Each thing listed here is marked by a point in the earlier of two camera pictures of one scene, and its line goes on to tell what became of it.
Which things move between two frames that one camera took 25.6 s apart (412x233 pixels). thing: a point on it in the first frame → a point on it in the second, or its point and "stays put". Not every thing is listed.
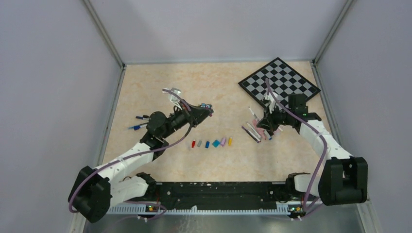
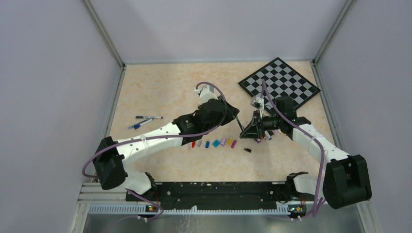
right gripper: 265,124 → 253,130
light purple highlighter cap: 223,141 stays put
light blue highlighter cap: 215,143 stays put
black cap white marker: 145,117 stays put
